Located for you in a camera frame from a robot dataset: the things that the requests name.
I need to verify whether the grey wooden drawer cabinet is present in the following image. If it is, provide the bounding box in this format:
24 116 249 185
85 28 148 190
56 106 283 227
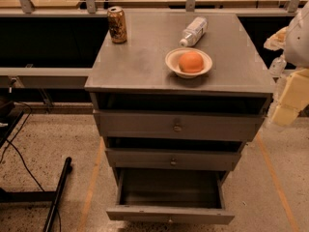
84 11 282 183

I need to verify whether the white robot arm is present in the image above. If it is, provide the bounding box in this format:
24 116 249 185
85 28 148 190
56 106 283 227
264 3 309 127

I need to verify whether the black cable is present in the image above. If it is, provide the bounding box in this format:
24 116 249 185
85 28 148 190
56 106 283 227
0 101 63 232

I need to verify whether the grey top drawer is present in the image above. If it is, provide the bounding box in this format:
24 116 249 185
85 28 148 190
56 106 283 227
94 110 264 141

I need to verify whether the cream paper bowl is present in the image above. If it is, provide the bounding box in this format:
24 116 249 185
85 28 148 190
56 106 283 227
165 48 212 79

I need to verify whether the black stand leg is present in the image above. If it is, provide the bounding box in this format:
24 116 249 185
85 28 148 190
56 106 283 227
0 158 72 232

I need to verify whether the grey drawer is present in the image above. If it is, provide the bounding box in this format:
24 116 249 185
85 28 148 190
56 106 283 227
105 137 244 171
94 110 264 141
106 168 234 224

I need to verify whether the grey middle drawer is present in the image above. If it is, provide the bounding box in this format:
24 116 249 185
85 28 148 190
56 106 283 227
105 137 244 171

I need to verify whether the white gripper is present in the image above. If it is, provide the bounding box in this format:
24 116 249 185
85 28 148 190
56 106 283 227
264 27 309 127

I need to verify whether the orange fruit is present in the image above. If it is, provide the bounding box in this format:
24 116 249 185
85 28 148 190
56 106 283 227
179 51 204 73

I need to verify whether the grey metal railing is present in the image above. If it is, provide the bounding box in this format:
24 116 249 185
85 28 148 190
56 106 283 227
0 0 309 90

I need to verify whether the brown soda can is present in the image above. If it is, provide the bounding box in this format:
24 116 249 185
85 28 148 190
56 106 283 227
107 6 127 44

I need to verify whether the clear plastic water bottle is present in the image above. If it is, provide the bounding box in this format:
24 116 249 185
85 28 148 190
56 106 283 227
180 16 208 47

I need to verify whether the grey bottom drawer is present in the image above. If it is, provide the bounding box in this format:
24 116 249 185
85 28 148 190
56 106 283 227
106 168 234 224

